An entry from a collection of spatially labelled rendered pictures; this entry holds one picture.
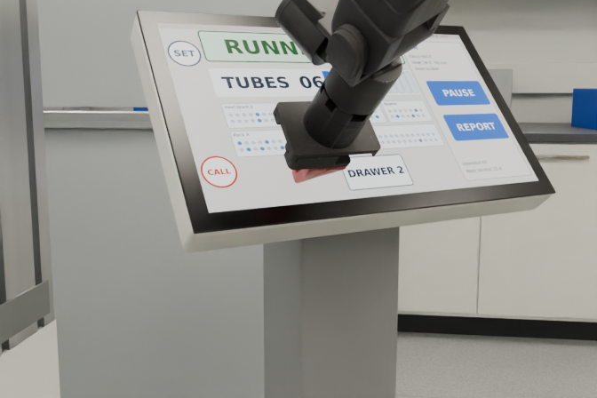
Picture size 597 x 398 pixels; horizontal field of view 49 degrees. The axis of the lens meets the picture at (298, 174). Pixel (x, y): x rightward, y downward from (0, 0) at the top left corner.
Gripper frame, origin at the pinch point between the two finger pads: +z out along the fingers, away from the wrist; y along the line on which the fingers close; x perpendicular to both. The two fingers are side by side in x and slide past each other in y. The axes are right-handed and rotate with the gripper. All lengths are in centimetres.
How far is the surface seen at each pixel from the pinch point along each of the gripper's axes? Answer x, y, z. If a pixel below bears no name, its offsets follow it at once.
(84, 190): -52, 7, 88
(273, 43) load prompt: -20.6, -3.5, 1.0
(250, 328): -11, -26, 91
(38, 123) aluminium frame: 5.7, 28.9, -18.9
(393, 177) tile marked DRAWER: 0.9, -13.1, 1.0
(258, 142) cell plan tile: -5.1, 3.1, 0.8
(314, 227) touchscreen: 5.6, -1.2, 2.7
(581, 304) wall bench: -11, -194, 144
